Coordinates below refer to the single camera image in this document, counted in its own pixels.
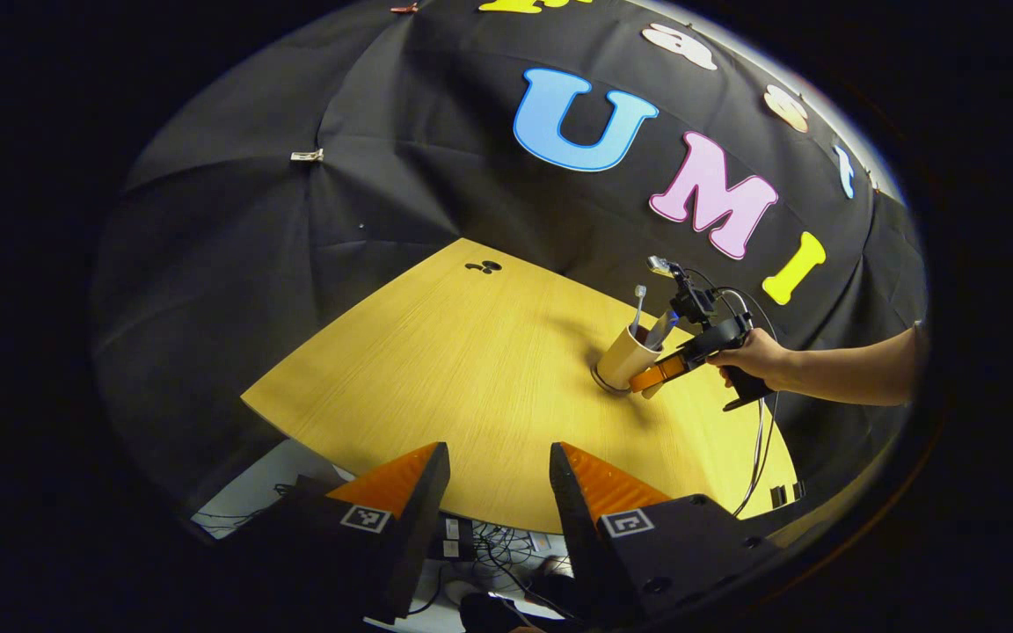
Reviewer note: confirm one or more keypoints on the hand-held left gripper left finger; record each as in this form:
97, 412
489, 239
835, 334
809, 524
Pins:
419, 536

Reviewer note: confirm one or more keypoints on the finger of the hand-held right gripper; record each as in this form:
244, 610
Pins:
658, 374

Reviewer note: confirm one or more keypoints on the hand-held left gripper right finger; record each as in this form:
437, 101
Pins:
577, 527

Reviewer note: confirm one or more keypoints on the beige cup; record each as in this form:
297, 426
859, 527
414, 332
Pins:
625, 360

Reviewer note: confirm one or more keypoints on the white toothpaste tube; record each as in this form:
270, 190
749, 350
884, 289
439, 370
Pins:
660, 332

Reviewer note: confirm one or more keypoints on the white toothbrush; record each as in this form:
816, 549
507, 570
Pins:
640, 293

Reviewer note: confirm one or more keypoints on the wooden desktop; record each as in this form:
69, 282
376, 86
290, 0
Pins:
471, 369

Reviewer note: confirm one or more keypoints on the black desk clamp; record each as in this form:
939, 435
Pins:
777, 495

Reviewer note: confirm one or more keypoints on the black backdrop cloth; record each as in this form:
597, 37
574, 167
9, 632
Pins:
251, 264

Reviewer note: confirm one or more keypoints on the silver cloth clip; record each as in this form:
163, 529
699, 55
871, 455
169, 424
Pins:
306, 156

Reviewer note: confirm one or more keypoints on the copper cloth clip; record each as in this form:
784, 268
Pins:
404, 9

